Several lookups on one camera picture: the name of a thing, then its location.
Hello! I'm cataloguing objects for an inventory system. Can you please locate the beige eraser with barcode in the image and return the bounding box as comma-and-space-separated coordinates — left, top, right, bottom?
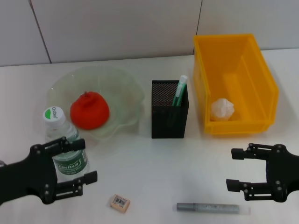
109, 193, 131, 213

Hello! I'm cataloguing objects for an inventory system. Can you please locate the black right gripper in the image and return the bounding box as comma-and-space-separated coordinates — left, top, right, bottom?
225, 143, 299, 203

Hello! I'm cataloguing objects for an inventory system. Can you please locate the black mesh pen holder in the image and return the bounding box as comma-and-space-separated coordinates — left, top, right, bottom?
151, 80, 189, 139

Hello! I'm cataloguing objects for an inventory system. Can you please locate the grey marker pen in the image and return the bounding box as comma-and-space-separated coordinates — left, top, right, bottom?
172, 202, 251, 215

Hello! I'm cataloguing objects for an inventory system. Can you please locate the translucent green wavy fruit plate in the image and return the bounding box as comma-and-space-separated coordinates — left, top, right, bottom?
45, 66, 145, 141

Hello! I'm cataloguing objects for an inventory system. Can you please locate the red-orange toy orange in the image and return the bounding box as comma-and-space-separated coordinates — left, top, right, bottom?
70, 91, 110, 130

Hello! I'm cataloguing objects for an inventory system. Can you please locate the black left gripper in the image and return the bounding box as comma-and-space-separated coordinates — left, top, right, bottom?
0, 136, 98, 205

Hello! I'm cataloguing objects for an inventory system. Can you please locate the green pen with clear cap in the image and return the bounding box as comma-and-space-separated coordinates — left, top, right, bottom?
171, 75, 189, 107

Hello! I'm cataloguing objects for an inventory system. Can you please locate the clear water bottle green label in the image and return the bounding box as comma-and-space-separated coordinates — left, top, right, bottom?
43, 106, 91, 182

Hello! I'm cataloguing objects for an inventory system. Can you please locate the white paper ball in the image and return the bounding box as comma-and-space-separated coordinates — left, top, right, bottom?
211, 98, 235, 121

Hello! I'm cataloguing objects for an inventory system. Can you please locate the yellow plastic bin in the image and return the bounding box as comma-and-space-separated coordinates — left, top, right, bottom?
192, 33, 280, 135

